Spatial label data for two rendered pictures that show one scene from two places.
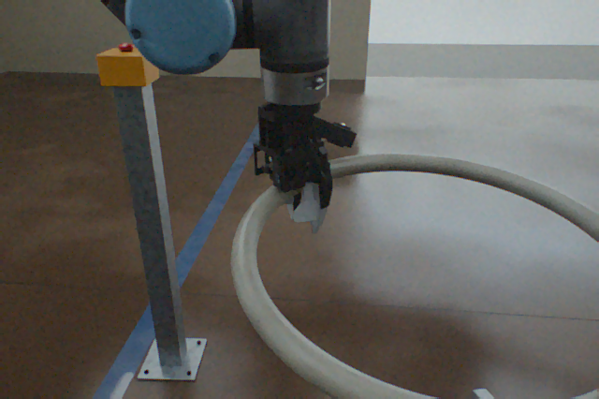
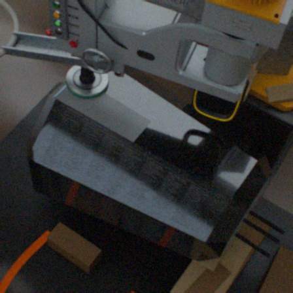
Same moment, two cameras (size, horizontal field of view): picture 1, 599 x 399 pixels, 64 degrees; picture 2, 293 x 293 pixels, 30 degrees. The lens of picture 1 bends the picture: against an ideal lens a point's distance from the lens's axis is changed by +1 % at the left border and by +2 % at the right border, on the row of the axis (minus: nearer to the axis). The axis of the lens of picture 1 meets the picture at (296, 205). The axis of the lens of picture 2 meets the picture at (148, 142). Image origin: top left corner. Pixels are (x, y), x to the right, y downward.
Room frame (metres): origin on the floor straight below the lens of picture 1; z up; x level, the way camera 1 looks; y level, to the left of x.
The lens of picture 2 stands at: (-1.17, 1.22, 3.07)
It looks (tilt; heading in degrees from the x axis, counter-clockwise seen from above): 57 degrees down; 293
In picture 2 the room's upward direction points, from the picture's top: 8 degrees clockwise
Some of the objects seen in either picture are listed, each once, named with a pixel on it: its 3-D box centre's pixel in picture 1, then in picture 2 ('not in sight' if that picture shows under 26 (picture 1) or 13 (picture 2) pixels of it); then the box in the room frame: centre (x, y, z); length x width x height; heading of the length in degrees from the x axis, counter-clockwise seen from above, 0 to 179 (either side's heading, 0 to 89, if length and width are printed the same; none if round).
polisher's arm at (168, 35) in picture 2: not in sight; (167, 42); (-0.54, -0.31, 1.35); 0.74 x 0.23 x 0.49; 9
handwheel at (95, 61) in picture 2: not in sight; (99, 55); (-0.29, -0.16, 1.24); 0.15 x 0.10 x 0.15; 9
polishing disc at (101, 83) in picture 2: not in sight; (87, 78); (-0.15, -0.26, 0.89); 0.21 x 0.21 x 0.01
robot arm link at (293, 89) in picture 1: (297, 82); not in sight; (0.64, 0.00, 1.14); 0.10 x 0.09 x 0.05; 40
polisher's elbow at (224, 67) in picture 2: not in sight; (229, 53); (-0.80, -0.36, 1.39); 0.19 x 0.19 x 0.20
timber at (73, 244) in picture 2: not in sight; (74, 247); (-0.40, 0.26, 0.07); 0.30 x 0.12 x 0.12; 176
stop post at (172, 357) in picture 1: (154, 229); not in sight; (1.30, 0.45, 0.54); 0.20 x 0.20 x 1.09; 87
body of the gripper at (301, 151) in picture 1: (291, 141); not in sight; (0.64, 0.01, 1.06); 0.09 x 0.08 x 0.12; 129
